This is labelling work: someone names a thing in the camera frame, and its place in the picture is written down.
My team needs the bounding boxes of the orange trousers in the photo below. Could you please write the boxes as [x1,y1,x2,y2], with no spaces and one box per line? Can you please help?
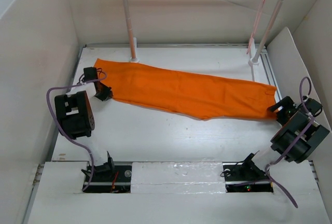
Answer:
[94,59,276,120]

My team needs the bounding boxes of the pink wire hanger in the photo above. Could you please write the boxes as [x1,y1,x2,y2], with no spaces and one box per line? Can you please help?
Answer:
[246,0,266,54]

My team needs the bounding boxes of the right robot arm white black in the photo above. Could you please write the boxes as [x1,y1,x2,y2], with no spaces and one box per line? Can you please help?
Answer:
[237,96,329,180]

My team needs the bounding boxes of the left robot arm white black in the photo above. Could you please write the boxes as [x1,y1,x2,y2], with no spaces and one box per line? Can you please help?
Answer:
[54,67,116,181]

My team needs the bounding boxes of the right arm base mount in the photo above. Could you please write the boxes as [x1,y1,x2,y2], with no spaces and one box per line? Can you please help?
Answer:
[220,161,273,193]

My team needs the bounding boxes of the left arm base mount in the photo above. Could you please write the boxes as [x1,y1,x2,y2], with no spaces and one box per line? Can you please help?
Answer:
[83,164,132,193]

